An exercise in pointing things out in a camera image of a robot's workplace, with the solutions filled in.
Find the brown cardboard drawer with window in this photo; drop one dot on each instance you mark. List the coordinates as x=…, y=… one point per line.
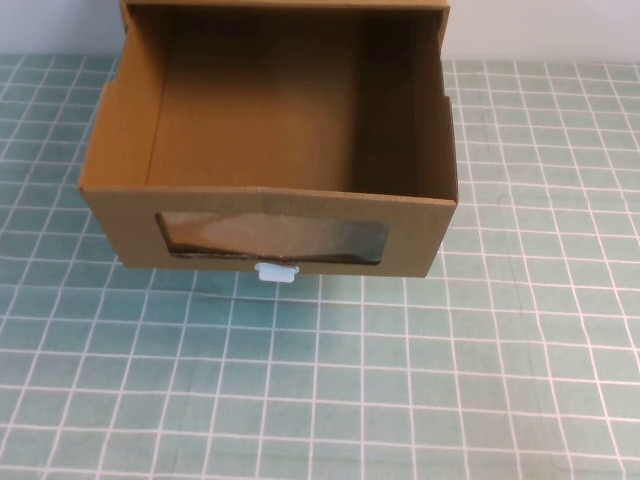
x=250, y=125

